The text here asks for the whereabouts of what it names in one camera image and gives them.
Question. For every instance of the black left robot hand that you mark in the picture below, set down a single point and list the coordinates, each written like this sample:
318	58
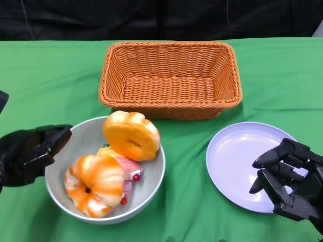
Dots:
22	156

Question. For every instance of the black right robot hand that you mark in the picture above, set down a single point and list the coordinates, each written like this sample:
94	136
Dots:
302	196

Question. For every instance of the pale green round bowl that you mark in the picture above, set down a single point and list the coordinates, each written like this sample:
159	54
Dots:
85	141

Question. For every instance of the lavender round plate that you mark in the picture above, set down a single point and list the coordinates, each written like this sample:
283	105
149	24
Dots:
232	161

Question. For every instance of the yellow layered cake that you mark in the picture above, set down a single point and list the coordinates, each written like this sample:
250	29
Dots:
107	152

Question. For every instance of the salmon pink cake slice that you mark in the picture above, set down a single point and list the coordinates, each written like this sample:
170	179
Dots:
128	166

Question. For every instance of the orange wicker basket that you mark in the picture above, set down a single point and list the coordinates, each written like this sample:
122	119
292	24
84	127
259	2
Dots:
164	85

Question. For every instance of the green tablecloth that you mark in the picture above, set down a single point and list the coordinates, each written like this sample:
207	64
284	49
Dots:
189	176

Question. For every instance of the black backdrop curtain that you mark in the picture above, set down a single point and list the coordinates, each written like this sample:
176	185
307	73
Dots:
101	20

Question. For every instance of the light grey corner object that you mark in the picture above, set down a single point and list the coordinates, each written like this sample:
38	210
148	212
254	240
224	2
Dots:
318	31

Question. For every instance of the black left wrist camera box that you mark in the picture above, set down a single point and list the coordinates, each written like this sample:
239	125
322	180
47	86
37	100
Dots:
3	100

